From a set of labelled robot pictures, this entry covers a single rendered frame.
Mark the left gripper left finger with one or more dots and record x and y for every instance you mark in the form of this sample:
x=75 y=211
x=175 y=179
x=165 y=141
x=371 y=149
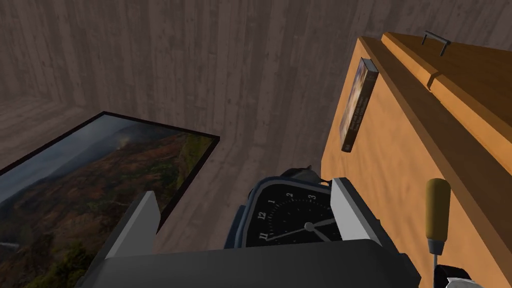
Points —
x=138 y=232

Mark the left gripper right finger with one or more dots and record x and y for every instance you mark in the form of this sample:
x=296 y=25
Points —
x=350 y=216

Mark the orange wooden desk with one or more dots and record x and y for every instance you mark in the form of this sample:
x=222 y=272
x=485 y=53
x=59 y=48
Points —
x=392 y=180

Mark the black alarm clock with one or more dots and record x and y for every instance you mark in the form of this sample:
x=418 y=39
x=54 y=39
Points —
x=288 y=216

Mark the black framed landscape picture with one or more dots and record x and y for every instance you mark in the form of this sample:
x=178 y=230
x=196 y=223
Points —
x=80 y=180

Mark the dark thin book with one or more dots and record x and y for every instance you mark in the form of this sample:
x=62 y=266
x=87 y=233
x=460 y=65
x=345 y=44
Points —
x=358 y=104

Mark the black and white round object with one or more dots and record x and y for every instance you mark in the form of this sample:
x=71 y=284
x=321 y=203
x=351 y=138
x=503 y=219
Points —
x=456 y=276

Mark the orange wooden drawer front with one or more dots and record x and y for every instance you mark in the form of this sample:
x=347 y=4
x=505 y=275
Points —
x=408 y=47

